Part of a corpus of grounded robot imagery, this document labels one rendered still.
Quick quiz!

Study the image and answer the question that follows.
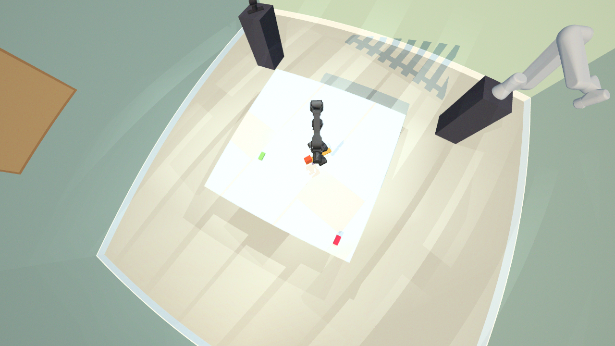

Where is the orange and yellow bar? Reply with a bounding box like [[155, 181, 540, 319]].
[[304, 148, 332, 165]]

